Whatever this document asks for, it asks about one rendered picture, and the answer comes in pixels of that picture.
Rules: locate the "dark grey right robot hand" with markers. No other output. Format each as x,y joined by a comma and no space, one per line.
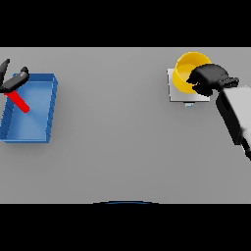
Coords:
209,77

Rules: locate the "pale square measuring scale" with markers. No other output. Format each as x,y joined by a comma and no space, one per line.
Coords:
188,95

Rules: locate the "blue tray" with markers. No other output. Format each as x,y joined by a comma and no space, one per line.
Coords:
28,111

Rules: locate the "yellow bowl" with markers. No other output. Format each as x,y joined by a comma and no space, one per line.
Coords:
186,72

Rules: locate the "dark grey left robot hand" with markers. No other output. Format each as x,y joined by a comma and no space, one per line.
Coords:
14,81

